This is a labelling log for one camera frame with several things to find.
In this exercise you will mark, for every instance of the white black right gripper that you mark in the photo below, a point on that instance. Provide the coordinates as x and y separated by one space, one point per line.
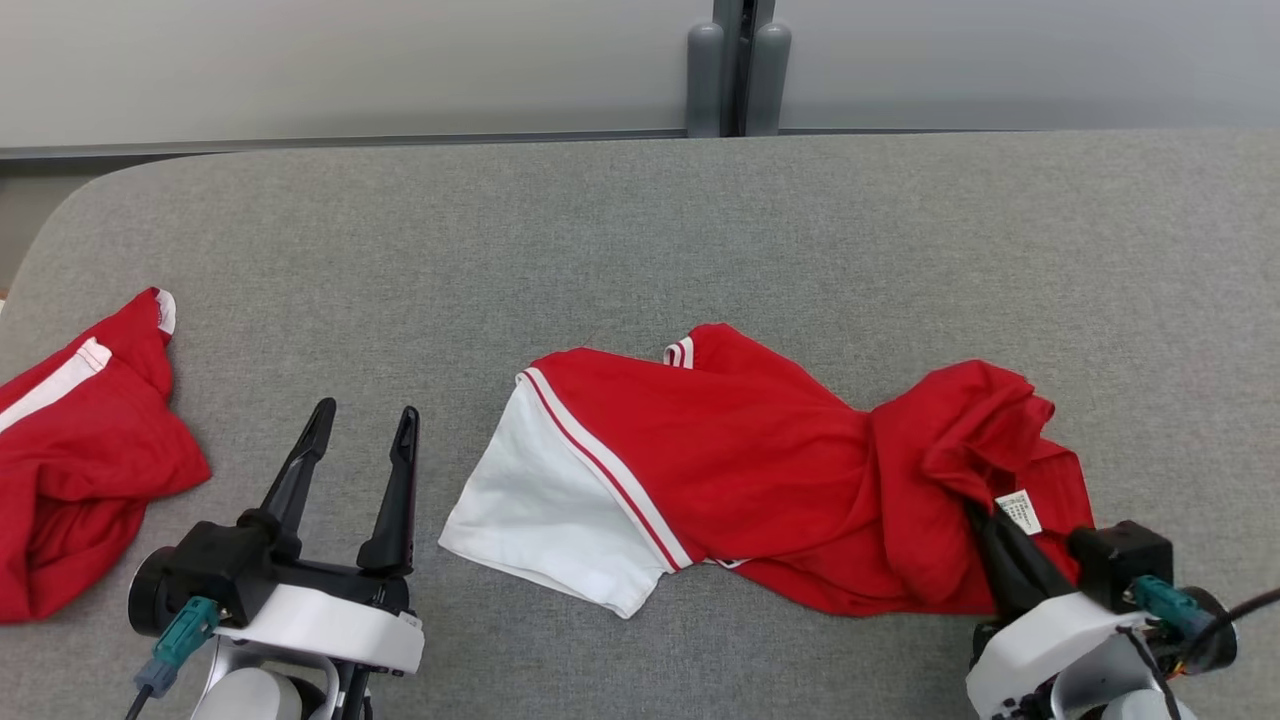
1040 640

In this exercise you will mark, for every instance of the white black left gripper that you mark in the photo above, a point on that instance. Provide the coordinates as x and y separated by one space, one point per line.
340 620

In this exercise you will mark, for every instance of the red and white t-shirt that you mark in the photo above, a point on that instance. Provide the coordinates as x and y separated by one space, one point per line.
750 460
80 470

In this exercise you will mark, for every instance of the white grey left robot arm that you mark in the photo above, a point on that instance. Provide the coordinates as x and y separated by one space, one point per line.
260 695

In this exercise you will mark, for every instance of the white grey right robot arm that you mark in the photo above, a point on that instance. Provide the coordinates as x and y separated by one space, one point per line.
1110 695

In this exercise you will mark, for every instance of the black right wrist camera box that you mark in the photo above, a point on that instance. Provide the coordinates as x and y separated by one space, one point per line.
1120 560

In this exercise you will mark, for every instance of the grey cylindrical post foot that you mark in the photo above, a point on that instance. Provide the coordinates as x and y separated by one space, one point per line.
704 80
770 80

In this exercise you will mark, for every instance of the grey partition frame post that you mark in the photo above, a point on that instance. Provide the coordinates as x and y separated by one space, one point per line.
742 60

